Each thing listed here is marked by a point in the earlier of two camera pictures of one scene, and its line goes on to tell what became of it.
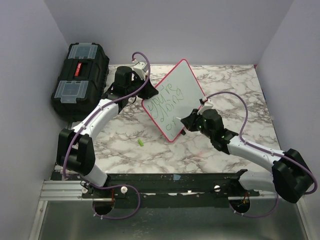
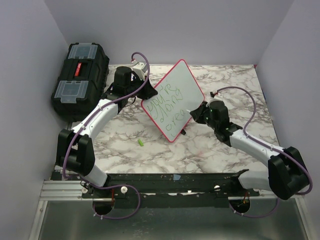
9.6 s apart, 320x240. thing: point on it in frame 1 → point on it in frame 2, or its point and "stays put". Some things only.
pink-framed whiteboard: (180, 94) stays put
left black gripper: (149, 91) stays put
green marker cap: (141, 143) stays put
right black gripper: (189, 121) → (197, 113)
